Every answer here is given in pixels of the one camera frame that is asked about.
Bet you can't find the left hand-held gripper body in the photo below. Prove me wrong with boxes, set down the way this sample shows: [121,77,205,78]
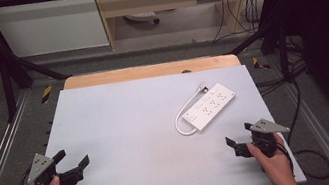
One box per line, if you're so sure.
[22,149,64,185]

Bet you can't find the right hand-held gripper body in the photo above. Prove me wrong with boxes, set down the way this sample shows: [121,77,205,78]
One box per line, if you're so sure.
[246,113,295,162]

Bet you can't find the person's right hand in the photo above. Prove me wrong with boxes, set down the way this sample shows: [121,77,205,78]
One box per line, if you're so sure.
[246,134,297,185]

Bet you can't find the white power strip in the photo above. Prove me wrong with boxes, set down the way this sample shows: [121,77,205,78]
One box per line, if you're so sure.
[177,80,242,135]

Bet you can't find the white plug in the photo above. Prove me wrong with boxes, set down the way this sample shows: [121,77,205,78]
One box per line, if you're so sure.
[196,80,210,95]

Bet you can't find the yellow black tape marker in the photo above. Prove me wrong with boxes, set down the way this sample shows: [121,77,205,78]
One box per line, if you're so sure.
[38,84,56,106]
[251,54,272,72]

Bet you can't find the wooden table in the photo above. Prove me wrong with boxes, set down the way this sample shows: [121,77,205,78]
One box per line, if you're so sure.
[61,48,242,96]

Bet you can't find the white cabinet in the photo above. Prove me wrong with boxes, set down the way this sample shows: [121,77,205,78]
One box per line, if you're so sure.
[0,0,111,64]

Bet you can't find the white extension socket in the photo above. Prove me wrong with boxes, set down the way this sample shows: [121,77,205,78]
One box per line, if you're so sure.
[123,8,161,30]

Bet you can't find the long black floor cable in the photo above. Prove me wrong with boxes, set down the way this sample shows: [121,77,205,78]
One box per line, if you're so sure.
[276,72,329,185]

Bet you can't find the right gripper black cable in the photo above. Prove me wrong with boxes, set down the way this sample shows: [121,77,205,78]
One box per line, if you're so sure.
[274,138,298,185]

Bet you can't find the black cable bundle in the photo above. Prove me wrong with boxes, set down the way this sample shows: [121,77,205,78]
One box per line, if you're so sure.
[247,33,313,99]

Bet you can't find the white power strip cable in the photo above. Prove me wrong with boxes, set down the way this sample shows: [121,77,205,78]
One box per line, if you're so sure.
[169,87,210,138]

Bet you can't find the hanging black cables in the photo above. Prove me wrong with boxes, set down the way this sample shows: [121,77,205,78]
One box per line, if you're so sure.
[205,0,267,44]

